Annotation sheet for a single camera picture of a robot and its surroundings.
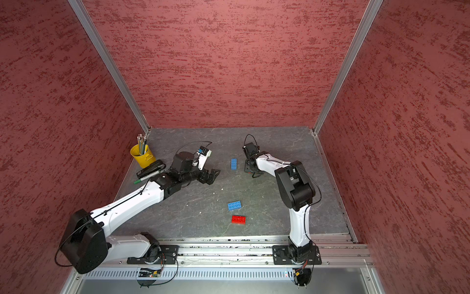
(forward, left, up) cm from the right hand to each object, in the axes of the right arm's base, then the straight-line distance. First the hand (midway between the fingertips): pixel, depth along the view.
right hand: (252, 170), depth 101 cm
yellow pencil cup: (+3, +59, +9) cm, 60 cm away
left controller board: (-46, +47, -1) cm, 66 cm away
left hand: (-9, +21, +16) cm, 28 cm away
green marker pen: (-4, +59, +2) cm, 60 cm away
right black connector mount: (-49, -17, -4) cm, 52 cm away
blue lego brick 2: (-20, +10, +1) cm, 23 cm away
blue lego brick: (+5, +11, +1) cm, 12 cm away
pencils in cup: (+8, +58, +17) cm, 61 cm away
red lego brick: (-28, +8, +2) cm, 29 cm away
